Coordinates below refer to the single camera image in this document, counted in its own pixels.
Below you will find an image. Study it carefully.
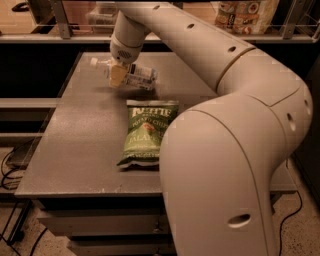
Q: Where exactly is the colourful snack bag on shelf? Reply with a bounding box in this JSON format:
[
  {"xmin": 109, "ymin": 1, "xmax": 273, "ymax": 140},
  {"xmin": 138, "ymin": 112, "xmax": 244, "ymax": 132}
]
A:
[{"xmin": 215, "ymin": 0, "xmax": 280, "ymax": 35}]

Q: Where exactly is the green kettle chips bag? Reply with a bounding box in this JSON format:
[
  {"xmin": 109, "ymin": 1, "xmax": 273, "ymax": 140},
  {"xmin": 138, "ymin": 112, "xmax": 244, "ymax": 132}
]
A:
[{"xmin": 118, "ymin": 100, "xmax": 179, "ymax": 168}]

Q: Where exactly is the grey cabinet drawer unit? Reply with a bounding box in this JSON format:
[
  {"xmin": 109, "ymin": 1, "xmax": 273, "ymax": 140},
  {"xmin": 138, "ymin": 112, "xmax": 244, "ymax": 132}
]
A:
[{"xmin": 38, "ymin": 197, "xmax": 177, "ymax": 256}]

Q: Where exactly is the black floor cable right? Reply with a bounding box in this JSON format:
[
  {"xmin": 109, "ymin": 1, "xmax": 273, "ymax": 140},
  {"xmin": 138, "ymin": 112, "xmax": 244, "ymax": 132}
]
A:
[{"xmin": 278, "ymin": 190, "xmax": 304, "ymax": 256}]

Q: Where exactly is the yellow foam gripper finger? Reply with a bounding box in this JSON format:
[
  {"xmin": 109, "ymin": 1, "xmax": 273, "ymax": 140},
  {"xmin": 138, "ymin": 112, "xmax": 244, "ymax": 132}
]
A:
[{"xmin": 109, "ymin": 64, "xmax": 128, "ymax": 87}]

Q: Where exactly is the metal shelf rail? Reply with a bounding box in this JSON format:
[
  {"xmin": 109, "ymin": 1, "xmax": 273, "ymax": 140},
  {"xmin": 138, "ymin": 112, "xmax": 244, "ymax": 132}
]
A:
[{"xmin": 0, "ymin": 34, "xmax": 318, "ymax": 44}]

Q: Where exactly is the clear plastic water bottle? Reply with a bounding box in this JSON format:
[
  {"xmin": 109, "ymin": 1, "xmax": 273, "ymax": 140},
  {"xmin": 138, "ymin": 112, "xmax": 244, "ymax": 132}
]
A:
[{"xmin": 90, "ymin": 57, "xmax": 157, "ymax": 91}]

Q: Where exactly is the black floor cables left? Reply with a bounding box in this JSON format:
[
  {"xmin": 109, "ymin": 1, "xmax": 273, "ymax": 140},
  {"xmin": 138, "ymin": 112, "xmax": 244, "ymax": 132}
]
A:
[{"xmin": 0, "ymin": 146, "xmax": 49, "ymax": 256}]

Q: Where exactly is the clear plastic container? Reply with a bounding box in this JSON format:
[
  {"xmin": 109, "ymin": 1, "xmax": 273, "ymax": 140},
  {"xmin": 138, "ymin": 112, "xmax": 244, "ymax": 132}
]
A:
[{"xmin": 86, "ymin": 2, "xmax": 117, "ymax": 34}]

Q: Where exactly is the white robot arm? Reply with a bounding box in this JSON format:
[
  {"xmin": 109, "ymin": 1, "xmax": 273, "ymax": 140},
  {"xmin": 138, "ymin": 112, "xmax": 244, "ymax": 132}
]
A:
[{"xmin": 111, "ymin": 2, "xmax": 313, "ymax": 256}]

